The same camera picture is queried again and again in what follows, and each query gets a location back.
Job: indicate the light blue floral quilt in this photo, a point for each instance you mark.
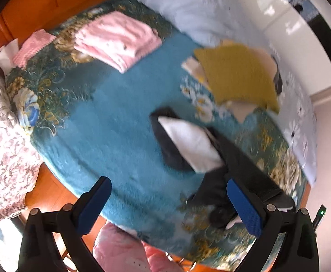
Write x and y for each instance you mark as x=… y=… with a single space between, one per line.
x=208 y=22

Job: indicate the pink floral pillow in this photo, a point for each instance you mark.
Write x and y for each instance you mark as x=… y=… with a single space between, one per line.
x=116 y=250

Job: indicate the teal floral blanket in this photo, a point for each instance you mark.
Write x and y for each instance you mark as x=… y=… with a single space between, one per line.
x=87 y=120

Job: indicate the small pink knit cloth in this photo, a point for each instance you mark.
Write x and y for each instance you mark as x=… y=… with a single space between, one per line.
x=35 y=43

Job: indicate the white cloth piece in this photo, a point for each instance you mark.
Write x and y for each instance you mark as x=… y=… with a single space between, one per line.
x=7 y=53

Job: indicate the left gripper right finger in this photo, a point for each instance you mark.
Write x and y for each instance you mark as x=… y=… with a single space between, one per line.
x=264 y=221

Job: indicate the pink floral bedding bundle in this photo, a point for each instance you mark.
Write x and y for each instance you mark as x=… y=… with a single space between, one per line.
x=19 y=161

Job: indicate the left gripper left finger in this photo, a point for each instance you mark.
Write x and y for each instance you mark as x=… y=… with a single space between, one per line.
x=39 y=251

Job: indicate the black and white jacket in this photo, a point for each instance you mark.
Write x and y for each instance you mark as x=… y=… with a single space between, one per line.
x=189 y=147

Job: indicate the mustard yellow knit garment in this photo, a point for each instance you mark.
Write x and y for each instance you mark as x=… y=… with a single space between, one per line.
x=236 y=72

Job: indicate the folded pink garment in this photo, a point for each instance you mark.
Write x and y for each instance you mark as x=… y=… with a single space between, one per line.
x=117 y=40

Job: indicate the white wardrobe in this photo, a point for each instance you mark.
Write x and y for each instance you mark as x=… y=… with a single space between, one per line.
x=300 y=31

